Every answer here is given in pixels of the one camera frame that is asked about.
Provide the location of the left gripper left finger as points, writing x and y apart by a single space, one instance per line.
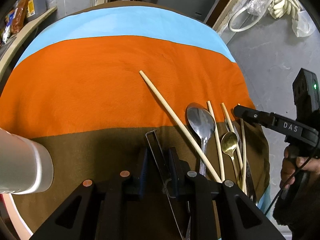
149 176

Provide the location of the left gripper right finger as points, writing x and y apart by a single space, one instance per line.
176 169

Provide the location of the long wooden chopstick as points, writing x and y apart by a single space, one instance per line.
182 127

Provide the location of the steel table knife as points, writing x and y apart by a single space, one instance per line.
179 206

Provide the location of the small gold spoon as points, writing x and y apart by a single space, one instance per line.
228 146

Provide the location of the white plastic utensil holder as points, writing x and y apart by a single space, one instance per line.
26 166

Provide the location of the right hand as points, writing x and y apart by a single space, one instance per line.
291 163

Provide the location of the striped blue orange brown cloth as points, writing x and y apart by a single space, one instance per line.
77 91

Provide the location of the clear plastic bag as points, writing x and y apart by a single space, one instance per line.
303 25

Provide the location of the cream rubber gloves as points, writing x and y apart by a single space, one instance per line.
278 8

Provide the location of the sauce bottles group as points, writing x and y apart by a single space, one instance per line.
15 20

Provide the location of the large oil bottle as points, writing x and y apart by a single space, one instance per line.
35 9

